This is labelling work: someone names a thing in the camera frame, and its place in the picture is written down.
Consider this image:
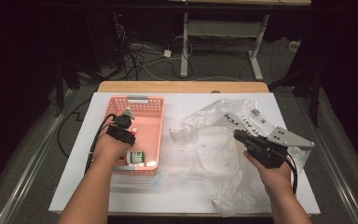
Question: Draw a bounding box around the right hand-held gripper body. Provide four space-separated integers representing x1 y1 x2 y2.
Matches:
243 125 315 169

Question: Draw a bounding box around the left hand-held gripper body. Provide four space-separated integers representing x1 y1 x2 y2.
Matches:
105 106 137 147

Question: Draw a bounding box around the pink perforated plastic basket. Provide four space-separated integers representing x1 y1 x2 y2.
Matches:
104 95 165 176

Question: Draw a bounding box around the white bottle green label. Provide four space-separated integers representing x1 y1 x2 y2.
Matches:
125 150 146 165

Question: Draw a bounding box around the clear printed plastic bag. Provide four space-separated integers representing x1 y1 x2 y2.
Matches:
169 98 311 218

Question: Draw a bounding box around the person's left hand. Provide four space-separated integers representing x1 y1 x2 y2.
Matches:
91 133 135 166

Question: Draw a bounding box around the person's right hand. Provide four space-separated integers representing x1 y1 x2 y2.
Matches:
243 151 294 195

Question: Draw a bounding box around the black stand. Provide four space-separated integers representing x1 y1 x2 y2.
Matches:
54 57 105 119
268 66 322 129

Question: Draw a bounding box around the white power strip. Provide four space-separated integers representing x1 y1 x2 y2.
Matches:
288 40 302 52

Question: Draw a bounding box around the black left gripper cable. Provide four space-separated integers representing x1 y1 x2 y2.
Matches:
84 113 117 175

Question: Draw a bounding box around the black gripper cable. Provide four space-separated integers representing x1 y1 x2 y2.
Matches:
84 113 117 175
285 153 298 195

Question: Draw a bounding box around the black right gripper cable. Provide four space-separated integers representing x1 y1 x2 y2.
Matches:
285 153 298 195

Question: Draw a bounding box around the black floor cable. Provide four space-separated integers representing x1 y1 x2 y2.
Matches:
57 98 91 158

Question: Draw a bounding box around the tangle of black floor cables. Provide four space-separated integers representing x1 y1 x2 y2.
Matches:
111 18 197 82

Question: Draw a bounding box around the aluminium frame rail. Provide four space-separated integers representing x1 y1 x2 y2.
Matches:
0 90 78 224
295 96 358 224

